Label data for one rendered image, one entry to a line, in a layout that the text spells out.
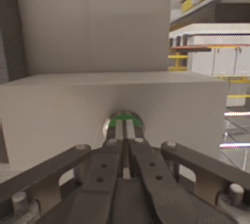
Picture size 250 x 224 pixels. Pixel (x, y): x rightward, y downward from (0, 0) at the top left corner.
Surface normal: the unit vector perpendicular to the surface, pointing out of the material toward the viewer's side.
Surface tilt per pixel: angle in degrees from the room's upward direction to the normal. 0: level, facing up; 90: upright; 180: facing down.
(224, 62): 90
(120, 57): 90
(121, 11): 90
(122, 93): 90
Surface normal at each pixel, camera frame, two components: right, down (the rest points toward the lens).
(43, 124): 0.04, 0.25
